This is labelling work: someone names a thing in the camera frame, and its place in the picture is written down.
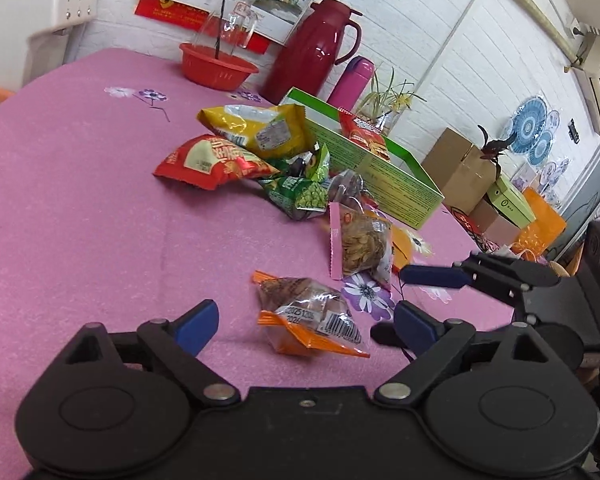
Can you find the green cardboard box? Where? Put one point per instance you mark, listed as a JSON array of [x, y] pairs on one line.
[[380, 180]]

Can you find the pink-edged clear seed packet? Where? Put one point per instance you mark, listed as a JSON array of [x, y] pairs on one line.
[[362, 247]]

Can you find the glass pitcher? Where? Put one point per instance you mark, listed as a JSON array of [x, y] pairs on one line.
[[240, 25]]

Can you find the small brown cardboard box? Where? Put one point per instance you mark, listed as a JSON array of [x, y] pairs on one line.
[[495, 227]]

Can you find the red chip bag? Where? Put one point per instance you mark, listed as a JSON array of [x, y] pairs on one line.
[[205, 162]]

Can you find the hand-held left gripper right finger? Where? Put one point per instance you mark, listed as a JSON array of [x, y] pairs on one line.
[[415, 325]]

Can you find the light green lidded box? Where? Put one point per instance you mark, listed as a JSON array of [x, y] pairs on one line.
[[510, 202]]

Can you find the white appliance with screen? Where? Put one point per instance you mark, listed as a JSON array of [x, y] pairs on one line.
[[75, 0]]

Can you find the pink bottle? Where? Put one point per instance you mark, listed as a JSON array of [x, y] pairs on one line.
[[352, 82]]

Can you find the red lion snack bag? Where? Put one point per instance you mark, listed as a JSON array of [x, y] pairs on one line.
[[365, 135]]

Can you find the dark red thermos jug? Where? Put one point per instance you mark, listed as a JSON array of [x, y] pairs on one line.
[[305, 60]]

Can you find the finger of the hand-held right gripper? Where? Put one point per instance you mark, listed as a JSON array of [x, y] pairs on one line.
[[384, 334], [430, 275]]

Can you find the red black printed bag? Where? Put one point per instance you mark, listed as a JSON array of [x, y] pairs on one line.
[[467, 225]]

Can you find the dark brown clear snack packet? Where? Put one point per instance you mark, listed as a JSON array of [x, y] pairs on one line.
[[345, 187]]

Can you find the medium blue paper fan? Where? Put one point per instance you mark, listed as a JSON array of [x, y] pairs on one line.
[[542, 147]]

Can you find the large blue paper fan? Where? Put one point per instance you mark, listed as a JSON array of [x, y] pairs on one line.
[[527, 122]]

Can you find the dark red leafy plant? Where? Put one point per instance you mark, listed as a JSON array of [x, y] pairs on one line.
[[495, 147]]

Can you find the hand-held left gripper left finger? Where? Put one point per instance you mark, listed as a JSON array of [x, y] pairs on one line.
[[197, 322]]

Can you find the small blue paper fan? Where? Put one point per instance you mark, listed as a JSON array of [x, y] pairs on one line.
[[553, 120]]

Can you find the plant in glass vase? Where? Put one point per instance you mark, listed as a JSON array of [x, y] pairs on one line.
[[385, 105]]

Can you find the orange plastic bag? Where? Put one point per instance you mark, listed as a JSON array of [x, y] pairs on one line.
[[545, 225]]

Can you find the yellow chip bag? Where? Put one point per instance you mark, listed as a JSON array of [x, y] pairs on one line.
[[265, 130]]

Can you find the black stirring stick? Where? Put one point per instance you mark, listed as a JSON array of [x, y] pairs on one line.
[[220, 20]]

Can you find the black wall switch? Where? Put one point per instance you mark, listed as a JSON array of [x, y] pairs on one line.
[[573, 130]]

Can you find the green pea snack packet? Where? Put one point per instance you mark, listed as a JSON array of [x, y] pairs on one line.
[[300, 192]]

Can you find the orange-edged clear snack packet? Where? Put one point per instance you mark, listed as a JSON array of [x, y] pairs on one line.
[[305, 310]]

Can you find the red plastic basin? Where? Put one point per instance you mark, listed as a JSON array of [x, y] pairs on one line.
[[215, 72]]

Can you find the beige wall pipe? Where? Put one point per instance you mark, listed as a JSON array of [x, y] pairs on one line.
[[530, 2]]

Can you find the orange snack packet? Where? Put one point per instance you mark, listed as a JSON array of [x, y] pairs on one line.
[[402, 247]]

